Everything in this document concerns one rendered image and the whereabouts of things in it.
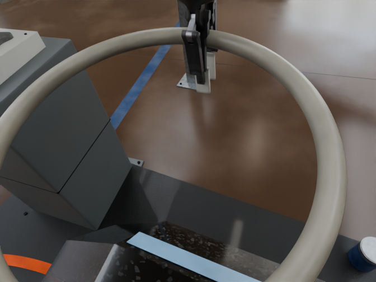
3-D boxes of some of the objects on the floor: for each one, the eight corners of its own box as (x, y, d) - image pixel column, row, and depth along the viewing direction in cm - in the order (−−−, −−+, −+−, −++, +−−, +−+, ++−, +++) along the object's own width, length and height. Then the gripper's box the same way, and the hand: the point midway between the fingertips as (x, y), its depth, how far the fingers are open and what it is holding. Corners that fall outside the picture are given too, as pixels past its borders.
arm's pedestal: (21, 217, 135) (-145, 106, 74) (75, 146, 164) (-12, 23, 103) (100, 245, 121) (-21, 136, 60) (144, 161, 151) (92, 31, 89)
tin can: (380, 269, 102) (398, 260, 92) (357, 275, 102) (372, 267, 92) (364, 244, 109) (379, 233, 99) (342, 249, 108) (355, 239, 98)
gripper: (189, -59, 42) (201, 59, 61) (151, -5, 33) (178, 110, 53) (235, -60, 40) (231, 62, 59) (206, -2, 31) (212, 117, 51)
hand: (205, 73), depth 53 cm, fingers open, 4 cm apart
